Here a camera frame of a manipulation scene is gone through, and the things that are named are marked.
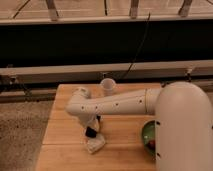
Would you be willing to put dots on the white sponge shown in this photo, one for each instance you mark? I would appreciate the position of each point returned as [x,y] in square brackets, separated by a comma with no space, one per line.
[95,144]

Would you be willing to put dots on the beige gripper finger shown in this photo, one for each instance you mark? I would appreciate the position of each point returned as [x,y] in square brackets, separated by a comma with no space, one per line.
[95,125]

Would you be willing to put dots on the black eraser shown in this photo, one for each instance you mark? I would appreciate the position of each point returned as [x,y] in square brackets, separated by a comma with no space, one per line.
[92,132]

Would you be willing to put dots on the brown sausage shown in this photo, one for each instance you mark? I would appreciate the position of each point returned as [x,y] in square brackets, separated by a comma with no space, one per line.
[151,144]

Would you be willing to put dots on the green plate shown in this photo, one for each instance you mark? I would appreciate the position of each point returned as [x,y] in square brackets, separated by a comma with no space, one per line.
[147,134]

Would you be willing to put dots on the white plastic cup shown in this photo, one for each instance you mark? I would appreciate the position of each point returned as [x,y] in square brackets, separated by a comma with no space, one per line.
[108,85]

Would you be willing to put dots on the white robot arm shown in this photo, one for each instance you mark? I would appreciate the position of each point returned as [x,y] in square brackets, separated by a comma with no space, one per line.
[183,121]

